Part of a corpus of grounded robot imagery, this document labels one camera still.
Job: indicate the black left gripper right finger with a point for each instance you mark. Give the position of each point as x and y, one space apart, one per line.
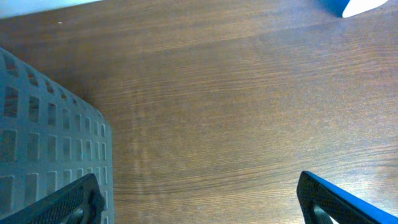
324 202

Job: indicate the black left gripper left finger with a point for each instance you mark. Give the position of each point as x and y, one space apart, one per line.
78 202

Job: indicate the white barcode scanner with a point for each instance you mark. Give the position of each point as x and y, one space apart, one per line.
355 7

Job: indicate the grey plastic mesh basket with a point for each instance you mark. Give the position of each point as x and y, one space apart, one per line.
49 138

